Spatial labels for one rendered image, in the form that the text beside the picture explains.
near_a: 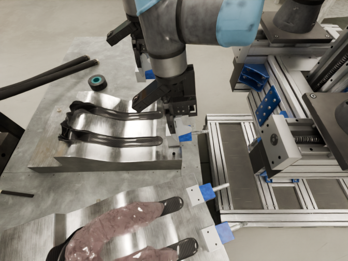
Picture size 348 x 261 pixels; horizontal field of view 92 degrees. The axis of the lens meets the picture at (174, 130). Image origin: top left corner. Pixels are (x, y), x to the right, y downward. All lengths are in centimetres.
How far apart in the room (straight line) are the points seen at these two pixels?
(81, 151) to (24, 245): 24
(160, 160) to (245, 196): 85
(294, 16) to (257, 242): 130
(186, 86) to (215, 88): 168
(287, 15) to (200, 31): 61
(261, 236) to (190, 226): 102
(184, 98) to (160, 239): 36
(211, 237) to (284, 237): 111
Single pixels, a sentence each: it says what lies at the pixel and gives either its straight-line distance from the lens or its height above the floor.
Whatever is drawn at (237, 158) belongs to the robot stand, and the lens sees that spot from 136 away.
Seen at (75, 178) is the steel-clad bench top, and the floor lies 80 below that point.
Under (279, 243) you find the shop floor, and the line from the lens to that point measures 155.
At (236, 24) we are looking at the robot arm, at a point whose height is 127.
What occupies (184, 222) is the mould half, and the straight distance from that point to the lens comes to 53.
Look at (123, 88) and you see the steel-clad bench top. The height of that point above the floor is 80.
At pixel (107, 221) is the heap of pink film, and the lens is 49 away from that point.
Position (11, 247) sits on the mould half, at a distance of 60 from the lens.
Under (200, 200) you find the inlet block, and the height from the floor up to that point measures 88.
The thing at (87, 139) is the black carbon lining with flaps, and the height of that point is 92.
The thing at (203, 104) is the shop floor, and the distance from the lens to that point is 187.
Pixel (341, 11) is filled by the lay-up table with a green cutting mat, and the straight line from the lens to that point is 383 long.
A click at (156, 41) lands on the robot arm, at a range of 32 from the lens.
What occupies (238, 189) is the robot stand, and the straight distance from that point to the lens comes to 128.
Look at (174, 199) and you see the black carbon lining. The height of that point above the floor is 85.
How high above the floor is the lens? 138
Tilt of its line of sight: 57 degrees down
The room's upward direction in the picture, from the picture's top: straight up
